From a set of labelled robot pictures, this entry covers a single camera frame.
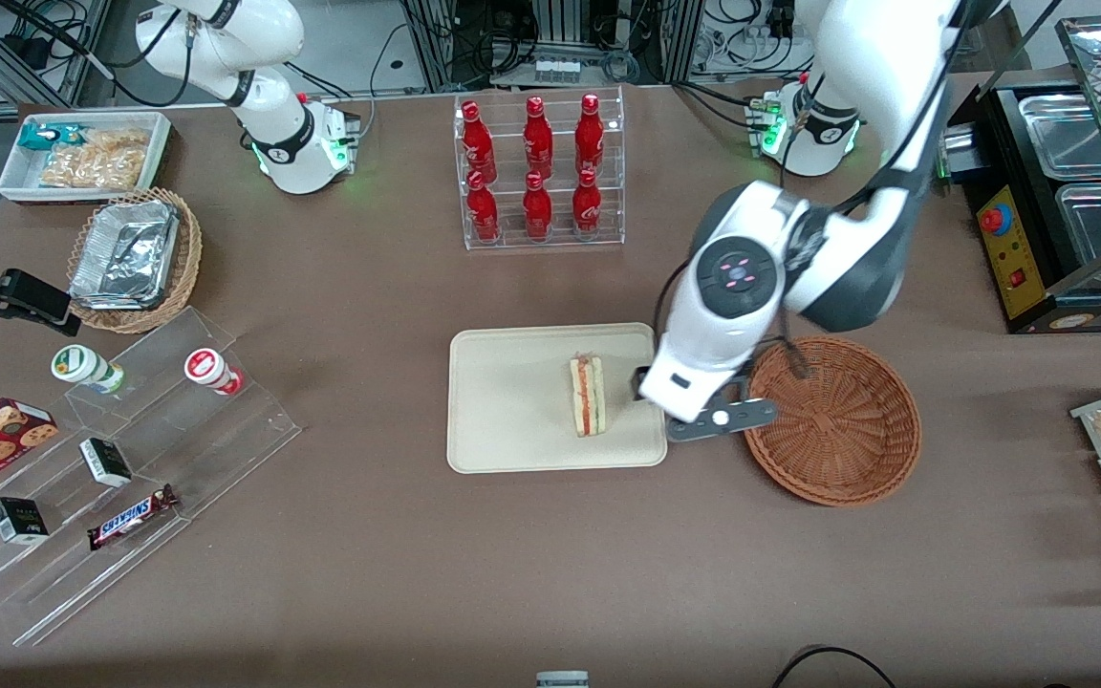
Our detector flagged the layered sandwich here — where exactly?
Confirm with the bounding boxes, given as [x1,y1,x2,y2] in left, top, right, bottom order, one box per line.
[569,354,609,439]

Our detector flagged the beige plastic tray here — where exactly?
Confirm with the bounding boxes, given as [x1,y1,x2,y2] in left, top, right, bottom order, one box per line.
[446,323,668,475]

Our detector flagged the small light wicker basket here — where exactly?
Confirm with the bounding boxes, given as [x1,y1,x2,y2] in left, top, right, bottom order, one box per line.
[65,187,204,334]

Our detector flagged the large brown wicker basket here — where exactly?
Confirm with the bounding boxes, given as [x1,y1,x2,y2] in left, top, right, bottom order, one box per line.
[740,335,922,507]

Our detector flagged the green lidded cup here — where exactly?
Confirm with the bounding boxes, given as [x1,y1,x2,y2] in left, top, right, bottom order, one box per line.
[51,344,127,396]

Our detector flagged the aluminium foil container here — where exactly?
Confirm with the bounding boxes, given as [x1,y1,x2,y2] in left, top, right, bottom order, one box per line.
[69,200,181,311]

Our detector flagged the white rectangular snack bin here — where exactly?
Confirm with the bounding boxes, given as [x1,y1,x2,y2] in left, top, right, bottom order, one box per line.
[0,111,175,206]

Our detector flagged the clear bag of chips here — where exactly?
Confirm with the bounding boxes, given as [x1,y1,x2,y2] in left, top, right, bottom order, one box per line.
[38,128,152,191]

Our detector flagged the teal snack packet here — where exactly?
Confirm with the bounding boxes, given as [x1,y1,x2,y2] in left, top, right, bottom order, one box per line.
[18,123,85,152]

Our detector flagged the small black carton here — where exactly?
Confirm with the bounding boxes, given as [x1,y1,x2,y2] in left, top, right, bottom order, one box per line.
[78,437,134,489]
[0,496,51,547]

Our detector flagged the red soda bottle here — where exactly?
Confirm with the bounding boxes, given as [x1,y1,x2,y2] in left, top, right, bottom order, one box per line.
[465,172,502,244]
[461,100,499,184]
[574,94,606,179]
[523,96,555,181]
[522,172,554,241]
[572,169,603,236]

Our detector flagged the red lidded cup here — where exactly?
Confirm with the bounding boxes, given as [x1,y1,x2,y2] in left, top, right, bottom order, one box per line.
[183,348,247,398]

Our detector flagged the clear acrylic bottle rack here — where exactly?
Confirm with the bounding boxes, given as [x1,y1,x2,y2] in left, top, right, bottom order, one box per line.
[453,86,626,251]

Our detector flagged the Snickers chocolate bar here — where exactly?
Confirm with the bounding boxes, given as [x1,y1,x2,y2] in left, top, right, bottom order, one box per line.
[86,484,180,552]

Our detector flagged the clear acrylic step display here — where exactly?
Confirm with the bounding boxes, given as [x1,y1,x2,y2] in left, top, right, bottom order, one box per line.
[0,306,304,648]

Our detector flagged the black food warmer yellow panel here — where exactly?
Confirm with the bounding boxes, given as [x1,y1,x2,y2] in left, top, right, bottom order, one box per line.
[938,14,1101,335]

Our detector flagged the black looped cable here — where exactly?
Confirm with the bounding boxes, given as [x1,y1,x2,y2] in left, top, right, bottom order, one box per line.
[770,646,897,688]

